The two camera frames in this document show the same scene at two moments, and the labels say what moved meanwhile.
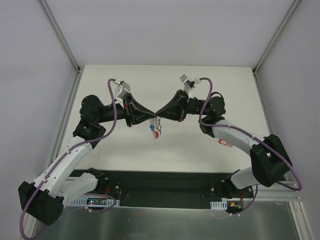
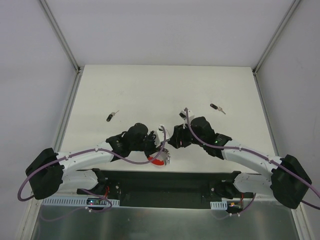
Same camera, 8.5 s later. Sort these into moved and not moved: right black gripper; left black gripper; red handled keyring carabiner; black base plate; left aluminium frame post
Moved: right black gripper; red handled keyring carabiner; left black gripper
Not moved: black base plate; left aluminium frame post
